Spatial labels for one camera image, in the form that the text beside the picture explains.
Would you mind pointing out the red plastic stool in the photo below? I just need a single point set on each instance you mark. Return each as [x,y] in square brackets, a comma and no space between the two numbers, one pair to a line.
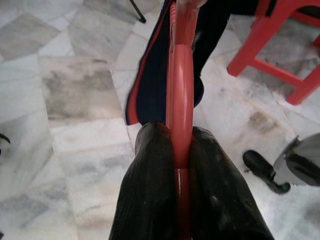
[250,50]

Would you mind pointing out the navy garment with red trim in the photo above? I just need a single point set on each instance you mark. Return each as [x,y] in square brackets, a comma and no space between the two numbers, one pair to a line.
[152,87]

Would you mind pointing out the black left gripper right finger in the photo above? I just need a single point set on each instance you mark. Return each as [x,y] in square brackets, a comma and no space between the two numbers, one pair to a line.
[217,200]

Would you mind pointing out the red plastic hanger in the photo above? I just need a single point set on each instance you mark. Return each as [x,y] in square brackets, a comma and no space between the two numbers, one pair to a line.
[181,100]

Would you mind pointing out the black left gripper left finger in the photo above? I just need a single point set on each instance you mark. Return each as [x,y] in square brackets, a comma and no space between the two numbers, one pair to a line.
[147,190]

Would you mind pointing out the silver black robot leg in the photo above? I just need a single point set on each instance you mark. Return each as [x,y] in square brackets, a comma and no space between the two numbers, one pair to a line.
[265,172]

